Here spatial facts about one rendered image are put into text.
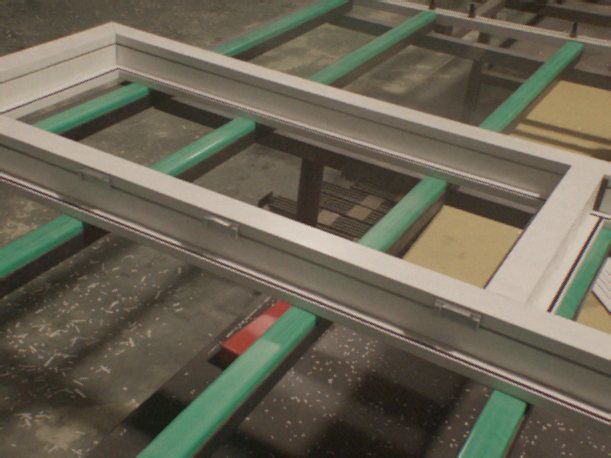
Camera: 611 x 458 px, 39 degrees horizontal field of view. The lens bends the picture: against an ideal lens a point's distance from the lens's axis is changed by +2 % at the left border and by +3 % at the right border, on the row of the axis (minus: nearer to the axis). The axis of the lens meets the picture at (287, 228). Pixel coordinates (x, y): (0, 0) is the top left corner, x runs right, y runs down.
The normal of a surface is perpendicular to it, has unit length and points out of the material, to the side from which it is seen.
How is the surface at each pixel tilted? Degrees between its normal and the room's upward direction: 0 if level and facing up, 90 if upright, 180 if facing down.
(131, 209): 90
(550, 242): 0
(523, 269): 0
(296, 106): 90
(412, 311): 90
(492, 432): 0
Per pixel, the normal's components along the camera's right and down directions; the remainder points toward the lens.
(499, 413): 0.09, -0.86
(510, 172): -0.49, 0.40
